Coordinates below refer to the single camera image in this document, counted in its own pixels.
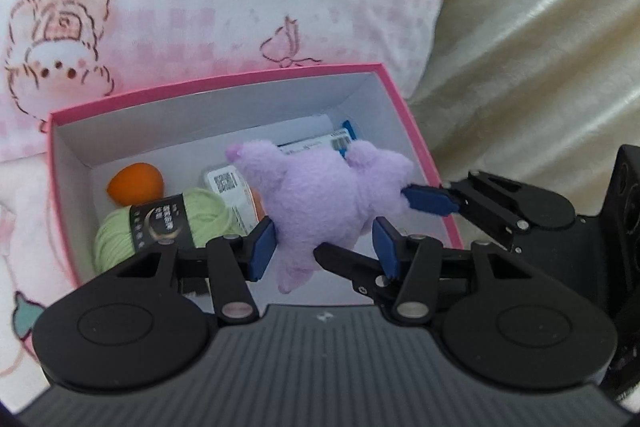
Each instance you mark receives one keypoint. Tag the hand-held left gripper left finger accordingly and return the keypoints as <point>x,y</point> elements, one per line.
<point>262,249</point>

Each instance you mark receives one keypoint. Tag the pink cardboard box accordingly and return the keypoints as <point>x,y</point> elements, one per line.
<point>200,117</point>

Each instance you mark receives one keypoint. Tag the gold curtain cloth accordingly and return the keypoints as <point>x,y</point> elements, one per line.
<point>525,57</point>

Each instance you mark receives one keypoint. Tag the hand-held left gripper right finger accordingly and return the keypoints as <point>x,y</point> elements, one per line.
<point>385,247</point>

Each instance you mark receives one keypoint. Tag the orange fruit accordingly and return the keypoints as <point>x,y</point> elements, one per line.
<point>135,184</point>

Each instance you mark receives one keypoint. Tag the green yarn ball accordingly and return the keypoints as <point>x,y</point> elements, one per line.
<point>205,212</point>

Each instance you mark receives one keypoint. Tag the blue wipes packet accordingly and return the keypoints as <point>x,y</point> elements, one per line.
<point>345,127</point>

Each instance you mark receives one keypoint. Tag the orange and white packet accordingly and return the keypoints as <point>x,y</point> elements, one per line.
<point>225,182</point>

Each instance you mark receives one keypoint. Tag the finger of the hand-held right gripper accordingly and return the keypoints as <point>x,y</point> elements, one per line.
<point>345,262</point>
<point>430,201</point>

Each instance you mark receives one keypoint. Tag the purple plush toy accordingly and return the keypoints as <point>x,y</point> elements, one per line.
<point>320,192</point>

